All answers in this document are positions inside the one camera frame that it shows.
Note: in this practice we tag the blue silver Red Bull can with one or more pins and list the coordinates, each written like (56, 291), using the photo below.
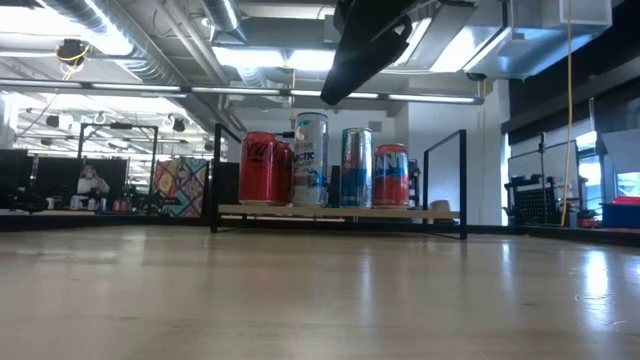
(357, 170)

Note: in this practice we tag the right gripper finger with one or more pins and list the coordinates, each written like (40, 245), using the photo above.
(365, 55)
(375, 10)

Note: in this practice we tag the orange Fanta can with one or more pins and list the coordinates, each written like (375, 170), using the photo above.
(391, 175)

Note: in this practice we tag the red cola can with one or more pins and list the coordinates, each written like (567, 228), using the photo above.
(257, 170)
(285, 172)

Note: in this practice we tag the white Celsius slim can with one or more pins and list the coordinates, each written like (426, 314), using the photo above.
(310, 165)

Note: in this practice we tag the black tripod stand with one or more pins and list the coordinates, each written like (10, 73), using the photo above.
(541, 160)

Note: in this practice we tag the black frame wooden shelf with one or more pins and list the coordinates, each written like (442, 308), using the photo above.
(350, 212)

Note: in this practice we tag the small red container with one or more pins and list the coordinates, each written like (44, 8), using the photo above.
(589, 222)

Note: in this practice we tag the blue bin red lid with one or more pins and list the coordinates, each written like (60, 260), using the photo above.
(622, 215)

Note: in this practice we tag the black table frame rail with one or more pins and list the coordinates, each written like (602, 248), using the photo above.
(600, 236)
(485, 229)
(60, 222)

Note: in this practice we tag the person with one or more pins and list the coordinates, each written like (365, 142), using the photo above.
(92, 185)

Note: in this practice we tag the silver round ventilation duct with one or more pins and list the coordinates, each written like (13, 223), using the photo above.
(145, 65)

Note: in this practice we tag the silver rectangular air duct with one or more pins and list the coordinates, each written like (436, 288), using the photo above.
(525, 50)

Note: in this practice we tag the long linear ceiling light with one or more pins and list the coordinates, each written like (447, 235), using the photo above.
(235, 91)

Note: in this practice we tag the black perforated rack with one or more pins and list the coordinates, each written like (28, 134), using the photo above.
(530, 205)

